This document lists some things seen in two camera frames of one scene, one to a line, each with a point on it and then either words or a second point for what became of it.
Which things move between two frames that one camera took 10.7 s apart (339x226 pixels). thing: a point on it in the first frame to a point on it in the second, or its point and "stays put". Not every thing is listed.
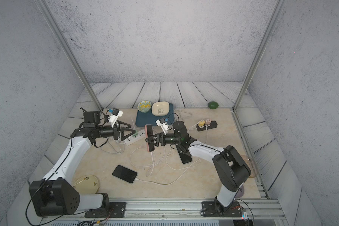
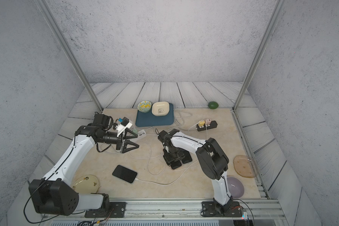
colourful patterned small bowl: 144,106 stays put
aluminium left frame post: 45,11 stays put
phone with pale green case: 184,153 stays put
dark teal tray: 144,118 stays put
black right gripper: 161,139 to 167,159
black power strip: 213,124 stays put
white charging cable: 136,165 to 147,165
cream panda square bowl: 160,108 stays put
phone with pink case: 149,129 to 175,164
